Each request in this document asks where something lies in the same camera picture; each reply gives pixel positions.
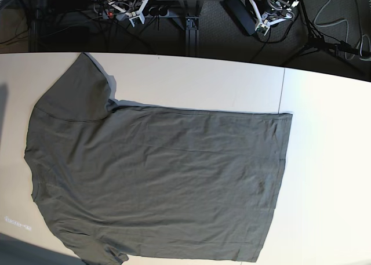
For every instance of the grey T-shirt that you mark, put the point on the grey T-shirt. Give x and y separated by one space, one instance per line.
115 181

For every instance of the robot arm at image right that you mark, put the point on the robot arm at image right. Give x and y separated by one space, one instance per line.
267 13

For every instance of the black power strip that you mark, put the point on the black power strip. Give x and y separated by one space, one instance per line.
147 12

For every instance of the black power adapter brick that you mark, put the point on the black power adapter brick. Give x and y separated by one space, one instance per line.
241 15

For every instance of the black tripod stand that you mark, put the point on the black tripod stand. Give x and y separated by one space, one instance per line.
338 32

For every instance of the aluminium frame post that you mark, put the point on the aluminium frame post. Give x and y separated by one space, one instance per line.
191 36

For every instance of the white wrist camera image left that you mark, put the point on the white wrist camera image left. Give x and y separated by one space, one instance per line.
137 18

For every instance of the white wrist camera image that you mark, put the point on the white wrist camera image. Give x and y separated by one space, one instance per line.
262 28
137 18

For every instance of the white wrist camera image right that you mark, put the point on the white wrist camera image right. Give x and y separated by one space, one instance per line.
262 28

